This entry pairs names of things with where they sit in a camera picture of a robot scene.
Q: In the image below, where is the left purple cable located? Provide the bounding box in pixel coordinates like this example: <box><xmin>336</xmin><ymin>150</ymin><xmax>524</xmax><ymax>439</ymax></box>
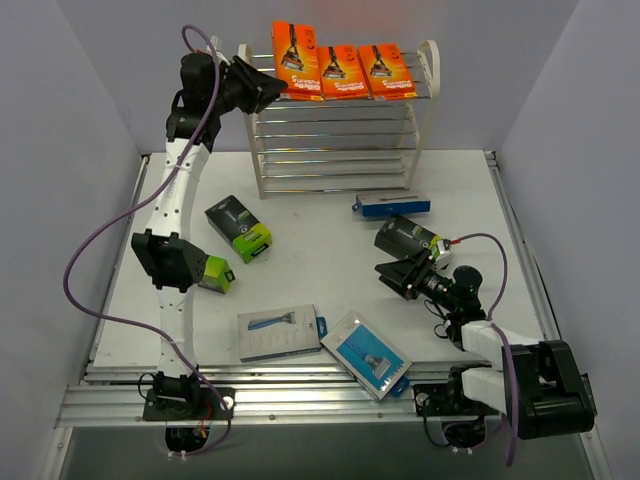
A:
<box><xmin>63</xmin><ymin>24</ymin><xmax>236</xmax><ymax>457</ymax></box>

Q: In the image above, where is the grey Harry's box blue razor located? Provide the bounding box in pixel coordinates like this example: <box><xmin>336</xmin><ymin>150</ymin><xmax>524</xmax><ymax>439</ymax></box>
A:
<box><xmin>237</xmin><ymin>304</ymin><xmax>328</xmax><ymax>363</ymax></box>

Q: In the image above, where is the Harry's blade cartridge pack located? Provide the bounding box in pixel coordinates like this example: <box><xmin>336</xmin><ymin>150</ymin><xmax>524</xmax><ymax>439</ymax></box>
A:
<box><xmin>321</xmin><ymin>311</ymin><xmax>412</xmax><ymax>401</ymax></box>

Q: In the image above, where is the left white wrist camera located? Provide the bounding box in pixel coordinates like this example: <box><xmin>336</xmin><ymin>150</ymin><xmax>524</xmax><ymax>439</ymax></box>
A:
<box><xmin>205</xmin><ymin>35</ymin><xmax>230</xmax><ymax>64</ymax></box>

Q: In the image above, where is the orange Gillette Fusion5 razor box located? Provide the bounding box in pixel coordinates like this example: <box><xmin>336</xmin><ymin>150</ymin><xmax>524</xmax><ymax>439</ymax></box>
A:
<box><xmin>357</xmin><ymin>43</ymin><xmax>417</xmax><ymax>101</ymax></box>

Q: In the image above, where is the aluminium rail base frame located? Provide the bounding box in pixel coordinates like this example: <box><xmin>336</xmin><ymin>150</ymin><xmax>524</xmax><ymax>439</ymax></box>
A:
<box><xmin>54</xmin><ymin>149</ymin><xmax>599</xmax><ymax>436</ymax></box>

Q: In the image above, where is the white chrome-bar shelf rack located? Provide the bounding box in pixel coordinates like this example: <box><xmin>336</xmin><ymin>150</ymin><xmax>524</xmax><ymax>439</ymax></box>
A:
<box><xmin>244</xmin><ymin>40</ymin><xmax>441</xmax><ymax>199</ymax></box>

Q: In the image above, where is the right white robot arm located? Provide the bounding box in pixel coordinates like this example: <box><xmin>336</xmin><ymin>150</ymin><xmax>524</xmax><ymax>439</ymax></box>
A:
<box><xmin>375</xmin><ymin>253</ymin><xmax>597</xmax><ymax>440</ymax></box>

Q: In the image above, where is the small orange Gillette razor box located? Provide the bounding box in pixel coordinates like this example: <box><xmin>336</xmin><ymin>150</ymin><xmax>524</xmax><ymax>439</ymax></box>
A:
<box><xmin>271</xmin><ymin>21</ymin><xmax>324</xmax><ymax>102</ymax></box>

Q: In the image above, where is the purple cable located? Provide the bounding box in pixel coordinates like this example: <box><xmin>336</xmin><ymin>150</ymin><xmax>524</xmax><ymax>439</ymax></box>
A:
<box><xmin>439</xmin><ymin>232</ymin><xmax>521</xmax><ymax>467</ymax></box>
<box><xmin>63</xmin><ymin>24</ymin><xmax>236</xmax><ymax>457</ymax></box>

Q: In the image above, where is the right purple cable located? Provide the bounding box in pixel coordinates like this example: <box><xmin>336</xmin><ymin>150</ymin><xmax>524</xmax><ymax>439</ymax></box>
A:
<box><xmin>439</xmin><ymin>232</ymin><xmax>521</xmax><ymax>467</ymax></box>

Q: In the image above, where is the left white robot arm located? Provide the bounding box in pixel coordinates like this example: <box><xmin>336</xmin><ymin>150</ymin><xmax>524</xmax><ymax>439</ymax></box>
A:
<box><xmin>131</xmin><ymin>52</ymin><xmax>287</xmax><ymax>421</ymax></box>

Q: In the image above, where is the black green Gillette Labs carton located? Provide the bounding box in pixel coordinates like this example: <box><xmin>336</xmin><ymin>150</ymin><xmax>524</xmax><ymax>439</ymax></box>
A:
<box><xmin>198</xmin><ymin>255</ymin><xmax>236</xmax><ymax>294</ymax></box>

